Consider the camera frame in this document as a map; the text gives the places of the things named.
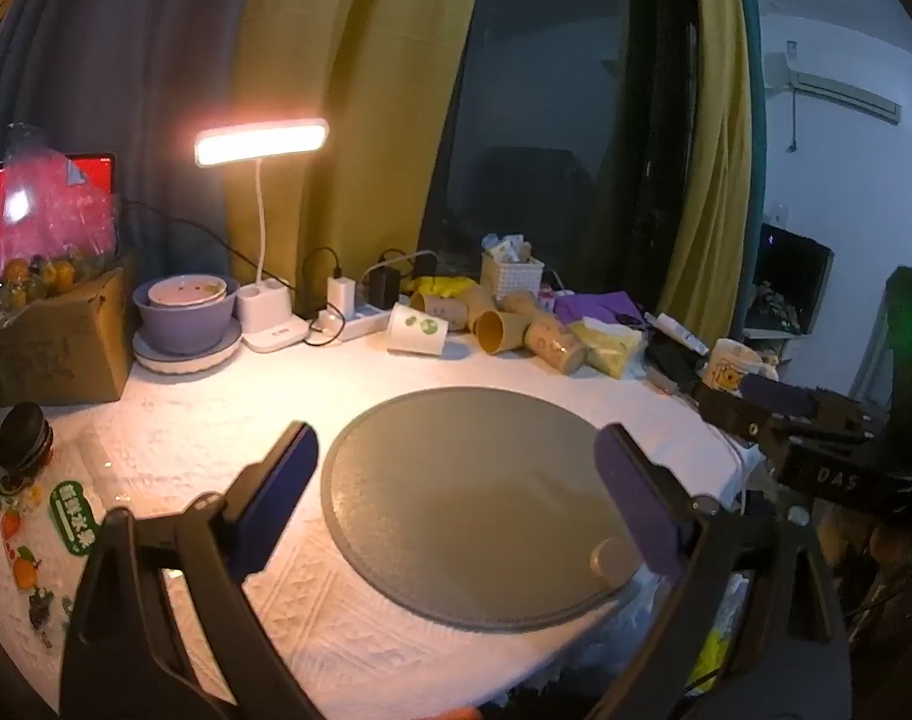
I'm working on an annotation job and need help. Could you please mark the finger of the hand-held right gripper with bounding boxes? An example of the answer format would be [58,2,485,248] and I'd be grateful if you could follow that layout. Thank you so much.
[692,382,871,458]
[737,373,877,428]

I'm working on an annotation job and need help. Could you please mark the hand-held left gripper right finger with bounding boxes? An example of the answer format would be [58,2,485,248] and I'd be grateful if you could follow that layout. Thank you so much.
[583,422,854,720]

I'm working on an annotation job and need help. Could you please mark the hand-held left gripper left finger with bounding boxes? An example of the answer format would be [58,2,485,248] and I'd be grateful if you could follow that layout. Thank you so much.
[57,420,329,720]

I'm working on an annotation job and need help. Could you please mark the brown paper cup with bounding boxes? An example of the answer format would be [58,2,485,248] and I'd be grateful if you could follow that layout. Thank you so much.
[523,317,587,374]
[462,287,503,332]
[409,291,472,331]
[473,309,530,356]
[501,289,556,323]

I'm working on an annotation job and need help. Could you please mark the white cup with green print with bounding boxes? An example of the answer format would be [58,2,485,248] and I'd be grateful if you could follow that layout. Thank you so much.
[386,304,451,357]

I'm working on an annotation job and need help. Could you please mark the person's right hand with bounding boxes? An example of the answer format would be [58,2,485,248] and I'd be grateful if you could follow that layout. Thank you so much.
[823,502,912,620]

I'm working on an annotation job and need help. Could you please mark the white mug with yellow print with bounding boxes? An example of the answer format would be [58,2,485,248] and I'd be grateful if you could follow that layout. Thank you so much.
[707,339,779,398]

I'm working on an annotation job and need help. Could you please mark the black pouch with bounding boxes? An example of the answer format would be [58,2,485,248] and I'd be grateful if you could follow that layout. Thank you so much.
[642,334,709,392]

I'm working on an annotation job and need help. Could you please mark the white tube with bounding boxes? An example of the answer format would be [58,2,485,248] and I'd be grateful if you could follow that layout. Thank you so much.
[643,311,710,356]

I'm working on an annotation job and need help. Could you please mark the black glass tank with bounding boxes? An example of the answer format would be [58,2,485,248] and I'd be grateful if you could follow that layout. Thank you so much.
[744,223,836,335]

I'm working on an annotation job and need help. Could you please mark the yellow packet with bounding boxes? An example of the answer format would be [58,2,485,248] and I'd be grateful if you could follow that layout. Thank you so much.
[572,317,646,380]

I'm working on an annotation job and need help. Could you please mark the yellow plastic bag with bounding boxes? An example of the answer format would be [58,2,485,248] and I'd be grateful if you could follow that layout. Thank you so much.
[687,577,751,685]

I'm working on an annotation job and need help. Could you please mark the white plate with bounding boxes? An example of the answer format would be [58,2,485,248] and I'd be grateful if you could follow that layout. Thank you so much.
[132,315,245,376]

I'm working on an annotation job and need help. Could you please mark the purple cloth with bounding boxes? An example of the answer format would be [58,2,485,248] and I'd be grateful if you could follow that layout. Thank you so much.
[552,290,646,328]

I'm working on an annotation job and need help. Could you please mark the grey round mat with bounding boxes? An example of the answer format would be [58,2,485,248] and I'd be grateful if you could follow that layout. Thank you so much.
[321,388,656,629]

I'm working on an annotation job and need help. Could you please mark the purple bowl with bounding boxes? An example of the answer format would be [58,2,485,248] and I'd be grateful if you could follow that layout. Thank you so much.
[133,274,241,356]

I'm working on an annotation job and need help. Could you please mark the white power strip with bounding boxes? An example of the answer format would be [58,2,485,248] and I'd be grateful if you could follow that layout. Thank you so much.
[306,305,397,344]

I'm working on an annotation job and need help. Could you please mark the fruit print plastic bag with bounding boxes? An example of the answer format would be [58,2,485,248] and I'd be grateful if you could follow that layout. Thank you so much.
[0,420,131,653]

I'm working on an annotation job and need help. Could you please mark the black charger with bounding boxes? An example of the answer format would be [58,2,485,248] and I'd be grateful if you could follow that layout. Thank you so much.
[370,264,401,310]

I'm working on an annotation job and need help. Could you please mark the white woven basket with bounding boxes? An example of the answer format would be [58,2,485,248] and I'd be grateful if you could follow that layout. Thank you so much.
[480,234,545,298]

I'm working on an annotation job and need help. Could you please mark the cardboard box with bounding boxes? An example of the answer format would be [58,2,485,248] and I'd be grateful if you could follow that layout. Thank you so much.
[0,262,138,406]

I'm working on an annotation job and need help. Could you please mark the yellow rubber gloves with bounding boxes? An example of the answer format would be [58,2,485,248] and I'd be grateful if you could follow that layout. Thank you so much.
[411,275,476,298]

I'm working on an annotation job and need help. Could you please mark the narrow yellow curtain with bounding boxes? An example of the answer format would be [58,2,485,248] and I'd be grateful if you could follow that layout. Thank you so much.
[662,0,757,332]

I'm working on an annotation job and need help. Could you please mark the white air conditioner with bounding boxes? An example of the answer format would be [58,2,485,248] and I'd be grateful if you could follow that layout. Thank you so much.
[790,71,902,125]

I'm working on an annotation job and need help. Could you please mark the plastic bag of oranges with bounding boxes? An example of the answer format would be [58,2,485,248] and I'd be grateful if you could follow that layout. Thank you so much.
[0,124,123,327]

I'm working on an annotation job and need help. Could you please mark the dark window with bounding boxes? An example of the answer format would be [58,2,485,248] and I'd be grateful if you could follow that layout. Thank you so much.
[417,0,701,302]

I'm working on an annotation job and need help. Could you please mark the white desk lamp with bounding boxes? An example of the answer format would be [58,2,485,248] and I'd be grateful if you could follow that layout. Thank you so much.
[195,118,329,352]

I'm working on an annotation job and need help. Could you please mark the tablet with red screen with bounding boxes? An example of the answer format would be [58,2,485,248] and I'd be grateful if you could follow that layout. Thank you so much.
[0,152,119,290]

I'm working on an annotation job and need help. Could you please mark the wide yellow curtain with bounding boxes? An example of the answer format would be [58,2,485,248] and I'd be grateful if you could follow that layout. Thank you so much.
[223,0,494,316]

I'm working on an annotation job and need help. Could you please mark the grey curtain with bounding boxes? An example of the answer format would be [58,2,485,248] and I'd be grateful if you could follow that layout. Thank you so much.
[0,0,277,293]

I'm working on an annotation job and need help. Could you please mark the white cable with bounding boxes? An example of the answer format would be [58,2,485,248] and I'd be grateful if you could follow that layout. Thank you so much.
[362,249,436,287]

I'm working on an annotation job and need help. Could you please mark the black cable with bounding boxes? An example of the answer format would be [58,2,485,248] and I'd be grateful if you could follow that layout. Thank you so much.
[117,199,344,346]

